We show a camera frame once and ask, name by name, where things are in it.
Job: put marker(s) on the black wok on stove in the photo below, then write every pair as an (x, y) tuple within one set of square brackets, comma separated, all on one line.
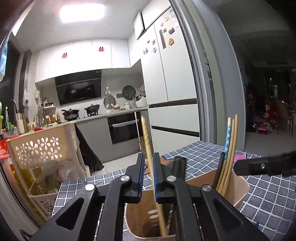
[(71, 114)]

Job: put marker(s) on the grey checked star tablecloth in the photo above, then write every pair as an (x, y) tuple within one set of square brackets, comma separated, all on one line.
[(269, 203)]

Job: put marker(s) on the black handled clear spoon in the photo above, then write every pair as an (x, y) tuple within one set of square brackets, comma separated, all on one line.
[(218, 170), (178, 168)]

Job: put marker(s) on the blue patterned chopstick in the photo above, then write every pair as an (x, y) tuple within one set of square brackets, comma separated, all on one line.
[(226, 149)]

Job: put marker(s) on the black range hood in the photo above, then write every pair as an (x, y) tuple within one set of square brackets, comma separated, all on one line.
[(78, 86)]

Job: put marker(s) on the black pot on stove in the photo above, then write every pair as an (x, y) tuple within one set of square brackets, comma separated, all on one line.
[(92, 110)]

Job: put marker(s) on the beige plastic utensil holder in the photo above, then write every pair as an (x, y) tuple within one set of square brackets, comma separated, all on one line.
[(142, 219)]

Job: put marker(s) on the beige flower storage rack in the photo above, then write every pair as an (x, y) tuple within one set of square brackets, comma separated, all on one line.
[(43, 160)]

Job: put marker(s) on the white refrigerator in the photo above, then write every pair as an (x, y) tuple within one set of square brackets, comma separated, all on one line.
[(169, 85)]

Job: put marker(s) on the black built-in oven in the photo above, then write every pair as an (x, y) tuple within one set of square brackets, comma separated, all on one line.
[(124, 127)]

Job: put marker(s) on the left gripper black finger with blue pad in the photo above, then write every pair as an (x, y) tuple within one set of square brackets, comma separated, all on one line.
[(96, 213), (283, 164), (201, 213)]

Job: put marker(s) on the thick bamboo chopstick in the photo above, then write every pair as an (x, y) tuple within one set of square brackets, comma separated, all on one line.
[(161, 220)]

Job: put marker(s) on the red plastic basket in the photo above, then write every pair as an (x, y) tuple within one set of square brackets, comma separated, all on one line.
[(4, 152)]

